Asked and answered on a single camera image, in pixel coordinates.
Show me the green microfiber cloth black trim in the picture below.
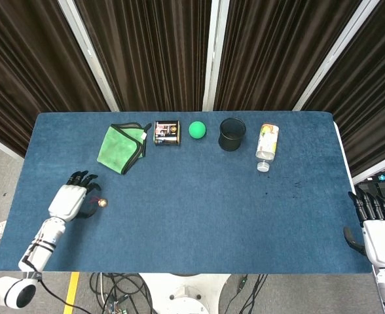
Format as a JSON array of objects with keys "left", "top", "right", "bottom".
[{"left": 96, "top": 122, "right": 153, "bottom": 175}]

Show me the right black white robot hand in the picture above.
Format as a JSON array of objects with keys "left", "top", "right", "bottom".
[{"left": 342, "top": 186, "right": 385, "bottom": 269}]

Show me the black equipment with teal knobs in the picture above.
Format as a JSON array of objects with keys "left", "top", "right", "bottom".
[{"left": 354, "top": 165, "right": 385, "bottom": 210}]

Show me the blue fabric table mat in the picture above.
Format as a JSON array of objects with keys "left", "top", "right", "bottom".
[{"left": 0, "top": 111, "right": 373, "bottom": 275}]

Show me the small gold ball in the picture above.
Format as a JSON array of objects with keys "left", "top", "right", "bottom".
[{"left": 90, "top": 195, "right": 109, "bottom": 209}]

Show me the green rubber ball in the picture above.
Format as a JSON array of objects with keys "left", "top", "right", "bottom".
[{"left": 188, "top": 120, "right": 208, "bottom": 139}]

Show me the dark brown curtain panel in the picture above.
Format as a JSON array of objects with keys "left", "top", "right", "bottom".
[
  {"left": 213, "top": 0, "right": 363, "bottom": 112},
  {"left": 0, "top": 0, "right": 111, "bottom": 158},
  {"left": 302, "top": 0, "right": 385, "bottom": 177},
  {"left": 74, "top": 0, "right": 212, "bottom": 112}
]

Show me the black printed tin box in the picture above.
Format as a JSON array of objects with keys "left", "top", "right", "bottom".
[{"left": 153, "top": 120, "right": 182, "bottom": 147}]

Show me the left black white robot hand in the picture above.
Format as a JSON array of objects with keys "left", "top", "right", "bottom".
[{"left": 47, "top": 169, "right": 102, "bottom": 224}]

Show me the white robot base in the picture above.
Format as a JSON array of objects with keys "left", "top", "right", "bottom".
[{"left": 139, "top": 273, "right": 232, "bottom": 314}]

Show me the clear plastic bottle yellow label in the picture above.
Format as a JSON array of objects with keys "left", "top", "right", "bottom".
[{"left": 255, "top": 122, "right": 280, "bottom": 173}]

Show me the white partition post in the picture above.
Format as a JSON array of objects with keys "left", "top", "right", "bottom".
[
  {"left": 57, "top": 0, "right": 120, "bottom": 113},
  {"left": 292, "top": 0, "right": 385, "bottom": 111},
  {"left": 202, "top": 0, "right": 230, "bottom": 111}
]

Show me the black cable bundle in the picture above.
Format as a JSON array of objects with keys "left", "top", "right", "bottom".
[
  {"left": 223, "top": 273, "right": 269, "bottom": 314},
  {"left": 88, "top": 273, "right": 159, "bottom": 314}
]

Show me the black mesh pen cup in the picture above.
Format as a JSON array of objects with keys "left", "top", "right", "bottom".
[{"left": 218, "top": 117, "right": 248, "bottom": 152}]

